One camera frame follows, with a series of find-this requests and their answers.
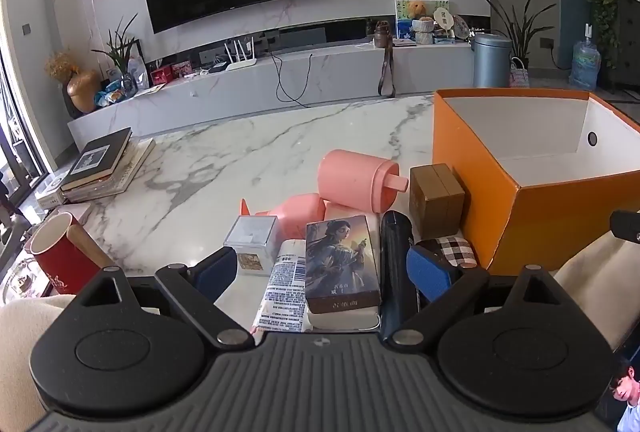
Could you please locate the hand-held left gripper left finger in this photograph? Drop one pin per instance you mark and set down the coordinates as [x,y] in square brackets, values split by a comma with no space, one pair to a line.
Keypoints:
[216,272]

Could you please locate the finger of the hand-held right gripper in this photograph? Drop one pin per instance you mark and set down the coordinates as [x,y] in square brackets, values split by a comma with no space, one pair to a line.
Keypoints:
[627,226]

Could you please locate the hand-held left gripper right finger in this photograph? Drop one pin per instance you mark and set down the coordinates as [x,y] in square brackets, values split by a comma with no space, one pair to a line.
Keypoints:
[429,273]

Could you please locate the clear acrylic box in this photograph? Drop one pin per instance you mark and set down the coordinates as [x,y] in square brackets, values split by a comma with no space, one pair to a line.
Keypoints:
[250,237]

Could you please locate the white blue-labelled bottle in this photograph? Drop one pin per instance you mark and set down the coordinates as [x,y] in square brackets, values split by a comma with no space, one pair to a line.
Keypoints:
[285,287]

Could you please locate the brown cardboard box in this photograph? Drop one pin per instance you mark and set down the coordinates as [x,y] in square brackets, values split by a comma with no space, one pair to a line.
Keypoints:
[435,202]

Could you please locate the orange cardboard box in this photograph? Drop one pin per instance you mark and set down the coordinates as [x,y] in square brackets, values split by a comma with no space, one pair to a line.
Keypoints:
[480,172]

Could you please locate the black white checkered case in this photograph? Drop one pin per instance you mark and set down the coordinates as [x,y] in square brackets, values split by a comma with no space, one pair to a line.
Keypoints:
[455,249]

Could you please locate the black cylindrical bottle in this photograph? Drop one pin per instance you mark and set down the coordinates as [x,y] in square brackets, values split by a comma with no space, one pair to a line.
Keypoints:
[395,252]

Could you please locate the cream cloth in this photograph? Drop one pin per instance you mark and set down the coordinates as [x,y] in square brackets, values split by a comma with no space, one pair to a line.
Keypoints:
[22,352]
[600,277]

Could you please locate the figure-printed card box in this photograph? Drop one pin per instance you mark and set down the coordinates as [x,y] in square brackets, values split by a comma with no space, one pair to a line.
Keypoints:
[340,262]

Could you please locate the white flat case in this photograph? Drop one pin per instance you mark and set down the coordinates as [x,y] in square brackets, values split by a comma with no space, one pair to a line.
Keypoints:
[345,321]

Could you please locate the small pink orange-capped bottle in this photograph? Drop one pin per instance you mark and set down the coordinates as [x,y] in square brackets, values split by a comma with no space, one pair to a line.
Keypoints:
[300,212]

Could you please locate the large pink bottle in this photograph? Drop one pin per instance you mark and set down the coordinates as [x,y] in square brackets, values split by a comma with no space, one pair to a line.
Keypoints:
[350,179]

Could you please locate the wooden stick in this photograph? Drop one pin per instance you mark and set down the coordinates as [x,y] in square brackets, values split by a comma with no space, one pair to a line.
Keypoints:
[87,247]

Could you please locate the stack of books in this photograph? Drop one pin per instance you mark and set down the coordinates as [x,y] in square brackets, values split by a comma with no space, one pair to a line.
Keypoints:
[132,167]

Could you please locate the red cup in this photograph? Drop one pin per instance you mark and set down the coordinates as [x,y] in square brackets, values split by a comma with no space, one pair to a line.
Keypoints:
[60,267]

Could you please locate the black hardcover book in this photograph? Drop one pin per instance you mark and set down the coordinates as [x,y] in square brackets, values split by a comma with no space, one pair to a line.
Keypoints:
[100,157]

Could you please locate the blue water jug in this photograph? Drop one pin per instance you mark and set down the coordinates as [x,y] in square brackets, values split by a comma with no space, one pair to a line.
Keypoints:
[585,62]

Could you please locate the printed photo card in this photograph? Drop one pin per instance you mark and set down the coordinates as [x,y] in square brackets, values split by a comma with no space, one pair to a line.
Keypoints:
[627,397]

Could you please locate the dark cabinet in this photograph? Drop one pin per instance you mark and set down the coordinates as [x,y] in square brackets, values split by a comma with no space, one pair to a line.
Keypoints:
[629,42]

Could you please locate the white marble television cabinet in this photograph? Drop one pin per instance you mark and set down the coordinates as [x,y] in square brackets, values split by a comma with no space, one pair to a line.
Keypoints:
[225,87]

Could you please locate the woven handbag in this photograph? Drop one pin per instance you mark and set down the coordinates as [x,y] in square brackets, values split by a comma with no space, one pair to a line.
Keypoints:
[519,74]

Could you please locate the red gift box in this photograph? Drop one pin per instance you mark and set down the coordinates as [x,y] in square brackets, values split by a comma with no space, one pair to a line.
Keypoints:
[161,76]
[182,70]

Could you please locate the blue snack packet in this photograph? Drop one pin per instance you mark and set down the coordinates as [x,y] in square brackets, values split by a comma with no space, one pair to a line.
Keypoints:
[109,98]

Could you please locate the white router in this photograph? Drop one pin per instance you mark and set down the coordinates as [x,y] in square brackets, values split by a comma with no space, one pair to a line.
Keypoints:
[241,62]

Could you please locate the white standing pouch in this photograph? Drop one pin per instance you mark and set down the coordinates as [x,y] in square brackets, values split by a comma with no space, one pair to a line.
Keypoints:
[138,74]

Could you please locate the blue-grey trash bin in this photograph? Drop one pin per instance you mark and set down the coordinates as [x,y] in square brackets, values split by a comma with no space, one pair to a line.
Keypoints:
[491,62]

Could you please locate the long-leaved potted plant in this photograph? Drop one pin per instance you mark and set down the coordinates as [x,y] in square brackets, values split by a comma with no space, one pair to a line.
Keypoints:
[520,32]

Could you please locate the bronze vase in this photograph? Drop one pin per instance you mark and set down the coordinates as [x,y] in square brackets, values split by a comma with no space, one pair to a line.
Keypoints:
[84,92]

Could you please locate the green plant in glass vase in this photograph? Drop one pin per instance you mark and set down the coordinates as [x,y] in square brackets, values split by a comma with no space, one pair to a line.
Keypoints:
[122,47]

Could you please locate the decorative plate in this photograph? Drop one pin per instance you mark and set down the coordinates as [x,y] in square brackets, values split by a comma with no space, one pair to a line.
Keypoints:
[461,27]

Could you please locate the blue flower painting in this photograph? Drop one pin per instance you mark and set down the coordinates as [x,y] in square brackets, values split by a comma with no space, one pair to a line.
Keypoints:
[402,24]

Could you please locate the round paper fan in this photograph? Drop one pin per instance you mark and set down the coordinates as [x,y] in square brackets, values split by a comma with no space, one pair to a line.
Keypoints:
[444,19]

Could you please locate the dried flower bunch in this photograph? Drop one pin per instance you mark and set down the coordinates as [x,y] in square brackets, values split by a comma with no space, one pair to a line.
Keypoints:
[61,64]

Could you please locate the brown plush toy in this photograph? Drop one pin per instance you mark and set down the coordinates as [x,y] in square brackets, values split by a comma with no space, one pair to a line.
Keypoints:
[416,9]

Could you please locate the wall socket plate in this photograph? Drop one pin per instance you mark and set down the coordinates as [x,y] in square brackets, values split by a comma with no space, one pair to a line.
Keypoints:
[547,43]

